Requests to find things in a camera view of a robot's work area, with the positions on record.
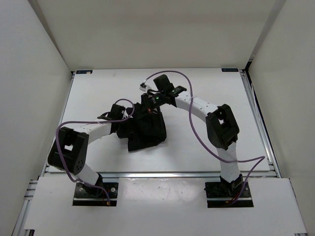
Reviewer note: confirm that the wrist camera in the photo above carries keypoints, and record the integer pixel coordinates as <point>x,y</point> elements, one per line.
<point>163,84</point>
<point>116,112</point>

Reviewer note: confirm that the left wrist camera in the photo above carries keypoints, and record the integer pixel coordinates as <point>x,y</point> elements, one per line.
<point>116,112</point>

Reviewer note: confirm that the right blue corner label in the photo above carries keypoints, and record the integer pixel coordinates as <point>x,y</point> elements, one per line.
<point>229,70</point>

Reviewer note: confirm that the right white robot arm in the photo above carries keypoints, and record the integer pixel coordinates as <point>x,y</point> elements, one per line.
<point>222,128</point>

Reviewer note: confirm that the black skirt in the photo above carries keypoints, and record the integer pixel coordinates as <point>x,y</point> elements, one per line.
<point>144,129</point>

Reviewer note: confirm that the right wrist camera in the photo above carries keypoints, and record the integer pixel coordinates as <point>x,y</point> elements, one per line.
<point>163,84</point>

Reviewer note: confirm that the white front cover panel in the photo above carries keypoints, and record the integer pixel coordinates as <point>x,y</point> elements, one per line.
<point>165,207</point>

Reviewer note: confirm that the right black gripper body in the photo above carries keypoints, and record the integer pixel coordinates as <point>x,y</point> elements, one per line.
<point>153,102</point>

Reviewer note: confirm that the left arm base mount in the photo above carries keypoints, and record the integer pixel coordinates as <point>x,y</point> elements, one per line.
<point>95,197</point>

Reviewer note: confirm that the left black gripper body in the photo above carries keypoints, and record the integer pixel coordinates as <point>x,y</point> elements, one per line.
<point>124,128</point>

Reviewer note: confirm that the blue corner label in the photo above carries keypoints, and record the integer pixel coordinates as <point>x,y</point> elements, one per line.
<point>229,70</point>
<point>84,71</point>

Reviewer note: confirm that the left blue corner label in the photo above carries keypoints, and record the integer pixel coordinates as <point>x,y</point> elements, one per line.
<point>84,71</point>

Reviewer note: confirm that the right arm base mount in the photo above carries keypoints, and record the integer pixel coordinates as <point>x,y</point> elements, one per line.
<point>219,197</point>

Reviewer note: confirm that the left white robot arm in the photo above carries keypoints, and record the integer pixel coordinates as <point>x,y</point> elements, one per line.
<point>69,150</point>

